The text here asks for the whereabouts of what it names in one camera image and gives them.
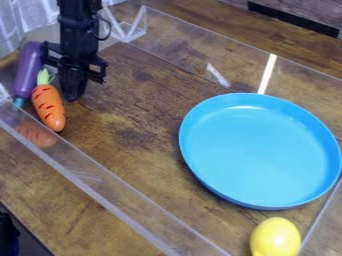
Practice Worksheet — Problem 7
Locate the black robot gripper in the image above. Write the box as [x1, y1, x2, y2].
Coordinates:
[42, 15, 108, 101]

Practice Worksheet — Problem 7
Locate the orange toy carrot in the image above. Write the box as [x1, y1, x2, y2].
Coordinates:
[30, 69, 65, 132]

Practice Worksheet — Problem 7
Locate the purple toy eggplant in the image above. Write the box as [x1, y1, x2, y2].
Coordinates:
[11, 41, 42, 107]

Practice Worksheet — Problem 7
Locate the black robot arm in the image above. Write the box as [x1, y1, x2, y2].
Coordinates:
[42, 0, 108, 102]

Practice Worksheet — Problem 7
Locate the blue plastic plate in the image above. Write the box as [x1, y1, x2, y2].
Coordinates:
[178, 93, 342, 210]

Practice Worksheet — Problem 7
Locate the yellow toy lemon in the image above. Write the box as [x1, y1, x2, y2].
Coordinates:
[249, 217, 301, 256]

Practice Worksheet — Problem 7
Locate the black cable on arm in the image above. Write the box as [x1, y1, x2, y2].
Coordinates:
[88, 13, 112, 42]

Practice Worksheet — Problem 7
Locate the clear acrylic corner bracket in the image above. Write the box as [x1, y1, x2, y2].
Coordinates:
[104, 6, 146, 43]

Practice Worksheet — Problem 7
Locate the clear acrylic enclosure wall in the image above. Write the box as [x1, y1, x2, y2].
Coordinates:
[0, 0, 342, 256]

